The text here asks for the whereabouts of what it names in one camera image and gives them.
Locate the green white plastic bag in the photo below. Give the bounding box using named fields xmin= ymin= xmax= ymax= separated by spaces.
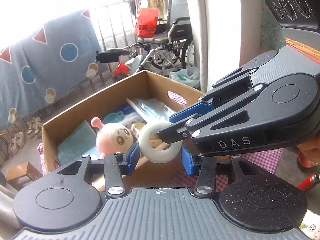
xmin=170 ymin=67 xmax=200 ymax=88

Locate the white sneaker far left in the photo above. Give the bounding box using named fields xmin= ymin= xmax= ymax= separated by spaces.
xmin=10 ymin=137 xmax=20 ymax=154

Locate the pink checkered cloth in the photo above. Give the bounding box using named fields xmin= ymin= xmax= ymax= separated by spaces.
xmin=36 ymin=90 xmax=284 ymax=193

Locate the red plastic bag on wheelchair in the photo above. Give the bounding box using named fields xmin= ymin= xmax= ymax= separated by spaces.
xmin=134 ymin=8 xmax=159 ymax=38

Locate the black camera module on gripper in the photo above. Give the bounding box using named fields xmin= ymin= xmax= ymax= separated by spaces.
xmin=265 ymin=0 xmax=319 ymax=33

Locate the brown cardboard box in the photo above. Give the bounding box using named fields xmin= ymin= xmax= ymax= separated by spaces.
xmin=42 ymin=69 xmax=205 ymax=193

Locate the blue face masks plastic pack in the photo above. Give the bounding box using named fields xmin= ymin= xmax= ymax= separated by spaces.
xmin=126 ymin=98 xmax=176 ymax=122

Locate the grey black wheelchair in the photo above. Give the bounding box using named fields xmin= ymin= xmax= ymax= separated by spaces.
xmin=96 ymin=0 xmax=195 ymax=78

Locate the small brown wooden stool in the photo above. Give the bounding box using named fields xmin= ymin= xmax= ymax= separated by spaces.
xmin=6 ymin=162 xmax=43 ymax=191

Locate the pink plush doll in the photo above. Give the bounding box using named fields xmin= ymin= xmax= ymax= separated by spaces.
xmin=91 ymin=117 xmax=135 ymax=159

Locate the beige hanging towel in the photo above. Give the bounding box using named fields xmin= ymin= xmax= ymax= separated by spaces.
xmin=148 ymin=0 xmax=169 ymax=20

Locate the red lighter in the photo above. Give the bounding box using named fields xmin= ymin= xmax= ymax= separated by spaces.
xmin=297 ymin=172 xmax=320 ymax=193

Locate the brown white sneaker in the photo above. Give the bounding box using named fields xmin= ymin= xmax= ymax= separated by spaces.
xmin=26 ymin=121 xmax=35 ymax=139
xmin=34 ymin=117 xmax=43 ymax=136

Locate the teal floral fabric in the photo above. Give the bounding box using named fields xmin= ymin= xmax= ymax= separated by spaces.
xmin=260 ymin=0 xmax=285 ymax=52

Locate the green checkered folded towel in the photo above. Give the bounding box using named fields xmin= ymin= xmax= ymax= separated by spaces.
xmin=57 ymin=121 xmax=99 ymax=165

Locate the metal balcony railing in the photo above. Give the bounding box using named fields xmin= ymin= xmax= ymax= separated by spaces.
xmin=91 ymin=0 xmax=137 ymax=51

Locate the small red plastic bag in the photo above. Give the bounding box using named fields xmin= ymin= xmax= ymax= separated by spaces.
xmin=113 ymin=62 xmax=130 ymax=76

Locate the teal white wet wipes pack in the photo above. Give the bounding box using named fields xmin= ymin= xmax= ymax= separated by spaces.
xmin=102 ymin=103 xmax=144 ymax=128

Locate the blue bedsheet with circles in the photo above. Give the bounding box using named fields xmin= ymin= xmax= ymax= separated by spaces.
xmin=1 ymin=10 xmax=105 ymax=129

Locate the white tape roll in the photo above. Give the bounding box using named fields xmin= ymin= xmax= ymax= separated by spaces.
xmin=138 ymin=120 xmax=183 ymax=164

